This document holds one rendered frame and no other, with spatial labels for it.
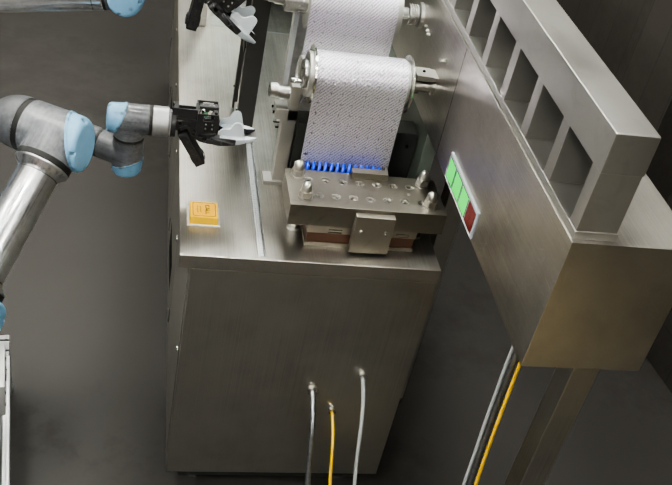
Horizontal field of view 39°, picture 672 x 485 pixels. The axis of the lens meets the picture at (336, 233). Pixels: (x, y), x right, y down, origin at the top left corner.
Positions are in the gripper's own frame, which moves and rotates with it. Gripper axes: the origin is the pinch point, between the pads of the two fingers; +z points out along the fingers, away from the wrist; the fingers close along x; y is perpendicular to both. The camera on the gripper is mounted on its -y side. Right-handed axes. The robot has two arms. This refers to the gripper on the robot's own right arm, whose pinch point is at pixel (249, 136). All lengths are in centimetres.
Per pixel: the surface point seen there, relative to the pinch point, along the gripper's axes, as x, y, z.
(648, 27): 91, 6, 149
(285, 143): 7.8, -5.8, 10.8
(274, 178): 7.8, -17.2, 9.5
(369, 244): -22.0, -15.0, 30.8
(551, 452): -77, -28, 66
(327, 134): -0.3, 2.8, 19.6
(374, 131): -0.3, 5.0, 31.5
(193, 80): 62, -19, -11
